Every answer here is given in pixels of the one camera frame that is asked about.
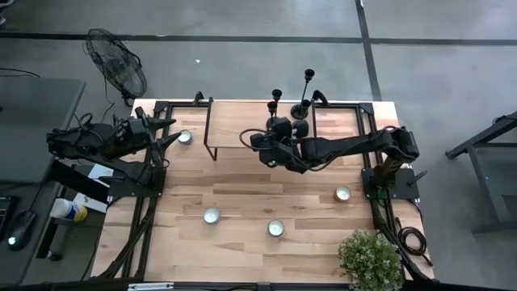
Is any black computer mouse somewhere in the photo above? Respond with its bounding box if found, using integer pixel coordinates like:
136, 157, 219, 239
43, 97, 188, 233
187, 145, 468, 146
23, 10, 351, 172
6, 209, 38, 251

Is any blue patterned candle tin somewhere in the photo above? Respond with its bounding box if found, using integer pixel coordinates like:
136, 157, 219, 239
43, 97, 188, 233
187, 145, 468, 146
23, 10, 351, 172
203, 206, 222, 226

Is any purple patterned candle tin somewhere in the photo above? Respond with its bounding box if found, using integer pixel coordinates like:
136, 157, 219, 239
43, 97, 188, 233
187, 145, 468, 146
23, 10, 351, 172
267, 218, 286, 238

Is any black aluminium table frame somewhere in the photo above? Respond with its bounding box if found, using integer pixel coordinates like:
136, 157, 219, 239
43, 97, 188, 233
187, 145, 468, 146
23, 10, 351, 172
90, 91, 435, 291

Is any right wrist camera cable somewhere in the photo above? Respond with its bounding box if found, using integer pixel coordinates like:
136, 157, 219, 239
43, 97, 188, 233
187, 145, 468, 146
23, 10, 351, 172
238, 128, 284, 154

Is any tall black candlestick holder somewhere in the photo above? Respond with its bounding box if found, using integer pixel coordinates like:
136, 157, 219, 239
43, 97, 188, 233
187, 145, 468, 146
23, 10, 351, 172
290, 68, 316, 121

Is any black controller box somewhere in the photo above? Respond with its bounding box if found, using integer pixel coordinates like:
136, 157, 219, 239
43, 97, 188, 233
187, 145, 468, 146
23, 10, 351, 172
48, 159, 112, 203

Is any white yellow wipes canister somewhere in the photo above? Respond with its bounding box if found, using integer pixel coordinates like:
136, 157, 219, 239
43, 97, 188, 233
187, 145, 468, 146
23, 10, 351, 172
49, 197, 89, 223

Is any black metal stand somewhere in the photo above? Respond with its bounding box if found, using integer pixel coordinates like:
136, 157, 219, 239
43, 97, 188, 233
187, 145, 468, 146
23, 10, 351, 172
443, 111, 517, 236

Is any grey table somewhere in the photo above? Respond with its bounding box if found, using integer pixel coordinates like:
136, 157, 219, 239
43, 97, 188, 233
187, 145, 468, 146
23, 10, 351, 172
0, 76, 87, 185

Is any black frame strut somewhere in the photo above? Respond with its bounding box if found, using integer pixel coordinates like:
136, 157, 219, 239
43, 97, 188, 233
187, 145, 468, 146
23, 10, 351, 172
96, 196, 159, 280

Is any orange candle tin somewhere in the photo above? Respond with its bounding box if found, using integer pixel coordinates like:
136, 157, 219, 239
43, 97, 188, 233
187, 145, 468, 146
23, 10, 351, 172
334, 184, 352, 203

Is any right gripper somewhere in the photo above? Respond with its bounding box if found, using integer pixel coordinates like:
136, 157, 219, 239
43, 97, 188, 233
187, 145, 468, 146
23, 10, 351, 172
258, 116, 310, 175

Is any white paper sheet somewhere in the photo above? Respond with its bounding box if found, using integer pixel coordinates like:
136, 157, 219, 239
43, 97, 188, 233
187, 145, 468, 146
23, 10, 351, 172
72, 192, 109, 214
86, 162, 116, 182

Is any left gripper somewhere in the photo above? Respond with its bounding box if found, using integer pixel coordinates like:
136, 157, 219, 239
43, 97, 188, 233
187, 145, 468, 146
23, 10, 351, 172
132, 116, 183, 154

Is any potted plant black pot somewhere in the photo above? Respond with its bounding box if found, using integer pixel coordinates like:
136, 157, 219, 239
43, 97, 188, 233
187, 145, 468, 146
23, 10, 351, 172
338, 229, 406, 291

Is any black keyboard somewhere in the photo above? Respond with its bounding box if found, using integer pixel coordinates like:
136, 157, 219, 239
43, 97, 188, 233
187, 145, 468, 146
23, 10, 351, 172
0, 196, 19, 243

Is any silver metal bracket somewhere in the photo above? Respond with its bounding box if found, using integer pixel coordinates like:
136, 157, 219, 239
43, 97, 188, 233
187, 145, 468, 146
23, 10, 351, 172
128, 282, 175, 291

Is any grey computer desk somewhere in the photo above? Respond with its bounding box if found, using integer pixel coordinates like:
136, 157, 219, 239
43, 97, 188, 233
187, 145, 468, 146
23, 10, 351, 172
0, 181, 61, 287

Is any black coiled cable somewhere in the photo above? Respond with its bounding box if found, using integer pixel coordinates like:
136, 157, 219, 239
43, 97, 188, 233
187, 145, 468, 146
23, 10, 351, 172
394, 216, 435, 268

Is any black floor fan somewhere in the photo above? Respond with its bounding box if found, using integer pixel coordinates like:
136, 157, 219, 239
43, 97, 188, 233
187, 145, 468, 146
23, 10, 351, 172
82, 27, 149, 107

